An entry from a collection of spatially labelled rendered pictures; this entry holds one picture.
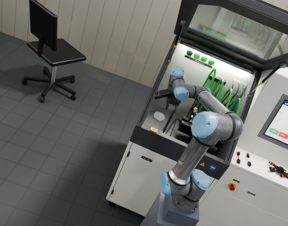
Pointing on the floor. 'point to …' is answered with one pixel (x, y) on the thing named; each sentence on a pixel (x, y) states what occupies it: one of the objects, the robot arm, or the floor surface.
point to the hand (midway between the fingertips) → (165, 109)
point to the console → (220, 187)
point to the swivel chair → (50, 48)
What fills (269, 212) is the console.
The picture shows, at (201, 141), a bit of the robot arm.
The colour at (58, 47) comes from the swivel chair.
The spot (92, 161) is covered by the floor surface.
